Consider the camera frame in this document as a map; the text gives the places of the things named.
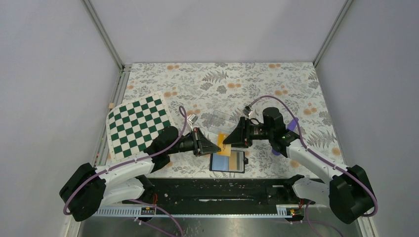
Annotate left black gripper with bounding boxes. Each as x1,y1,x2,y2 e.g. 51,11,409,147
168,127,221,157

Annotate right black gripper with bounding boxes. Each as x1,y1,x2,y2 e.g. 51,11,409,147
223,117,273,149

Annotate clear plastic box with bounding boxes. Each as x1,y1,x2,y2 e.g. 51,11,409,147
209,110,238,134

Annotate black leather card holder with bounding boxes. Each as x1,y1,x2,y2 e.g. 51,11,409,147
209,151,249,173

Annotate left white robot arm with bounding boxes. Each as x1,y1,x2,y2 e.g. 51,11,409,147
59,126,221,222

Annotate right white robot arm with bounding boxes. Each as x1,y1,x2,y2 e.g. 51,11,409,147
223,107,377,224

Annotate floral table mat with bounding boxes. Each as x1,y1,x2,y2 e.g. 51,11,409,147
123,62,344,179

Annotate purple cylindrical marker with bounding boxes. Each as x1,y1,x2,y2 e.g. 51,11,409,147
271,117,299,158

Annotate green white checkered board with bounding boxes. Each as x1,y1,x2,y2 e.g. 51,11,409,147
106,91,175,162

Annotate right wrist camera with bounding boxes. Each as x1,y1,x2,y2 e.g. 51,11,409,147
243,105,255,119

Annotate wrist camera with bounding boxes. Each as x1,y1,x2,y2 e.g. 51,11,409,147
187,114,198,131
243,105,255,119

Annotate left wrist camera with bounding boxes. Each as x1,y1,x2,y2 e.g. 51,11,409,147
187,114,198,131

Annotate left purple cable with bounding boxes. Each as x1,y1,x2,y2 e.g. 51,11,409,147
63,105,188,216

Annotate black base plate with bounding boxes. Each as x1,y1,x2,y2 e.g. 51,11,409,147
138,178,308,208

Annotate white slotted cable duct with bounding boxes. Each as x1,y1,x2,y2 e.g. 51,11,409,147
93,203,294,218

